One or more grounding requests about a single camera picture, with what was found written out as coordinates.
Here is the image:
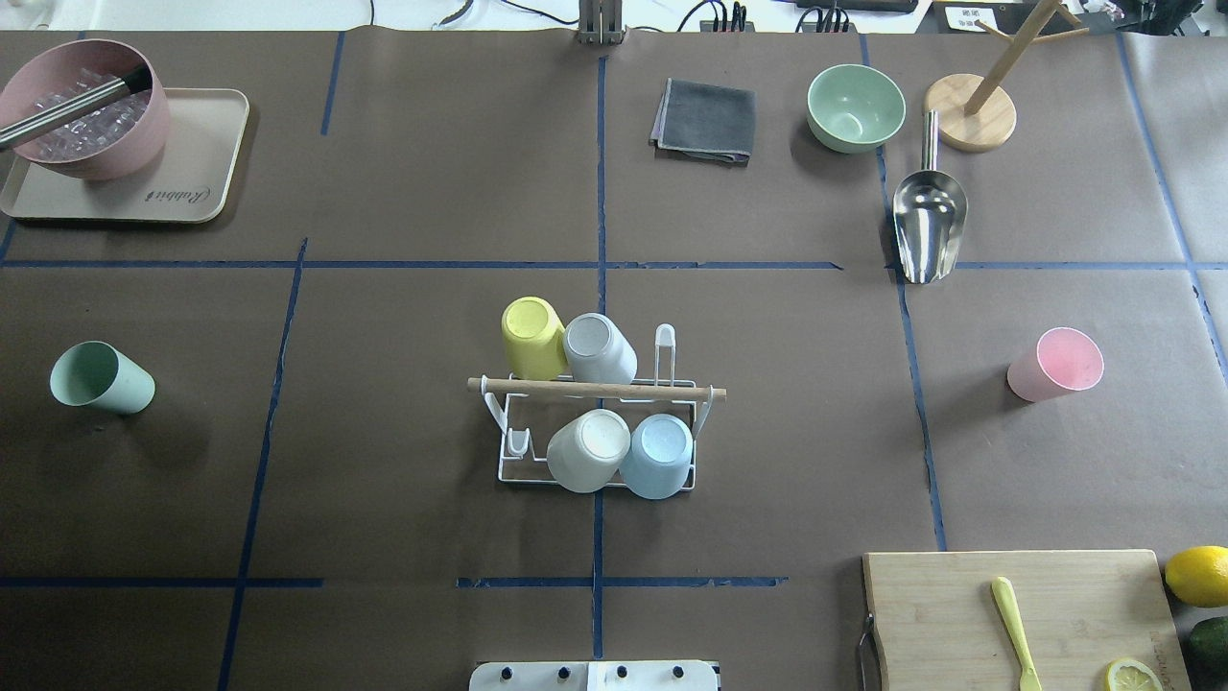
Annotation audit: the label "pink cup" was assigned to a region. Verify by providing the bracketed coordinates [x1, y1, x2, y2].
[1007, 326, 1105, 403]

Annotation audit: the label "green cup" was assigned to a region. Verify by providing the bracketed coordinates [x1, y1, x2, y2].
[49, 341, 156, 416]

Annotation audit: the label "grey cup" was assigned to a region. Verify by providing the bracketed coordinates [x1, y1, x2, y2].
[564, 312, 639, 385]

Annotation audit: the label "yellow cup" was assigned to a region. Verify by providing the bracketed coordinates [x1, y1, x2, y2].
[501, 296, 569, 380]

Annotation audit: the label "white cup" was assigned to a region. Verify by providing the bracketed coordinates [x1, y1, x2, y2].
[546, 410, 631, 493]

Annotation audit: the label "light blue cup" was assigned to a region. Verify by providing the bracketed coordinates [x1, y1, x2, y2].
[620, 412, 694, 500]

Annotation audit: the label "grey folded cloth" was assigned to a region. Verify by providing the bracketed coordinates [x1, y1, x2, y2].
[650, 79, 756, 164]

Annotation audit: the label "green bowl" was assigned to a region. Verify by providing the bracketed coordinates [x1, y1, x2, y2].
[807, 64, 907, 153]

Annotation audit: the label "metal scoop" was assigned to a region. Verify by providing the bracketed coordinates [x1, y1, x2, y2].
[893, 109, 970, 284]

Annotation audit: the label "wooden mug tree stand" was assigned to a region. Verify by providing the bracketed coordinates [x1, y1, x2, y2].
[923, 1, 1090, 153]

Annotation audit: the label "beige tray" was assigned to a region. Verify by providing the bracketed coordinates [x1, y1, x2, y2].
[1, 88, 251, 225]

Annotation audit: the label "yellow plastic knife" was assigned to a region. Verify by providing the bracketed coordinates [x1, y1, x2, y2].
[990, 576, 1043, 691]

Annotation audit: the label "metal tongs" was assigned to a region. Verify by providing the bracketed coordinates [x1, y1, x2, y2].
[1, 66, 154, 152]

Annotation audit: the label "wooden cutting board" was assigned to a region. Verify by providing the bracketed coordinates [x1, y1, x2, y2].
[862, 547, 1192, 690]

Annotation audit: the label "pink bowl with ice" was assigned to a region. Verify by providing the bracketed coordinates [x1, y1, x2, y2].
[1, 39, 172, 180]

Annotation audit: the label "lemon slice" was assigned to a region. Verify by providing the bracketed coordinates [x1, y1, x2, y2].
[1102, 657, 1164, 691]

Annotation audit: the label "yellow lemon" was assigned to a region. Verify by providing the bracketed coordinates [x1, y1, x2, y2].
[1164, 545, 1227, 608]

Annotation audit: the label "green avocado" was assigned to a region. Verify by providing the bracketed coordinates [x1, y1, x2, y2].
[1186, 615, 1227, 677]

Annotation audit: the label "white wire cup rack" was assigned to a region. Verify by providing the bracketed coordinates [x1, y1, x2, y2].
[465, 323, 728, 495]

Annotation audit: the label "aluminium frame post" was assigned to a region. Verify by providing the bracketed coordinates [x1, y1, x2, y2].
[576, 0, 626, 45]

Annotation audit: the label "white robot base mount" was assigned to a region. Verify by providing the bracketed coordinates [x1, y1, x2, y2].
[468, 659, 722, 690]

